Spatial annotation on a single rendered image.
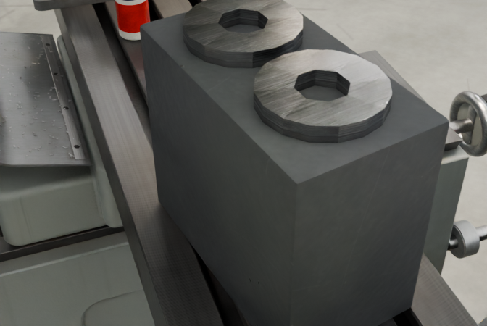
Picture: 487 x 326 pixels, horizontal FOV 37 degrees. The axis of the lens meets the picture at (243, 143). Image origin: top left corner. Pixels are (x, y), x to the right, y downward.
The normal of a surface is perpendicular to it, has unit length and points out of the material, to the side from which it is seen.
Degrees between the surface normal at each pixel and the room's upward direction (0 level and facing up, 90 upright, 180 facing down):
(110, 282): 90
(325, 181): 90
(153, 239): 0
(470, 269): 0
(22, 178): 0
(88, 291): 90
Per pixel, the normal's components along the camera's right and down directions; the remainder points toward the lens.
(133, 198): -0.01, -0.78
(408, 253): 0.51, 0.53
